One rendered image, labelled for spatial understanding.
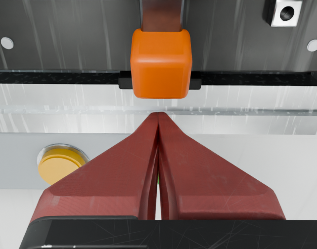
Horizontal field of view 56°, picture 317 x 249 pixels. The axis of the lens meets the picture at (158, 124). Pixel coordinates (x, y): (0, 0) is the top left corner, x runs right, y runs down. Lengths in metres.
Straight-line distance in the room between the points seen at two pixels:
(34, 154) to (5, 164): 0.03
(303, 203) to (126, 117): 0.34
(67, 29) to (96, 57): 0.02
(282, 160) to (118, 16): 0.31
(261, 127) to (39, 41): 0.18
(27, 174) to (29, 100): 0.08
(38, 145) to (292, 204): 0.37
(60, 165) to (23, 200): 0.24
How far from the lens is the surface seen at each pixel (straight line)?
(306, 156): 0.44
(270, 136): 0.40
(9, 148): 0.29
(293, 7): 0.20
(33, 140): 0.28
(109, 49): 0.21
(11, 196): 0.50
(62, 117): 0.25
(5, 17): 0.22
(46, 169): 0.28
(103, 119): 0.25
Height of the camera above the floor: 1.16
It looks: 56 degrees down
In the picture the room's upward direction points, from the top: 179 degrees counter-clockwise
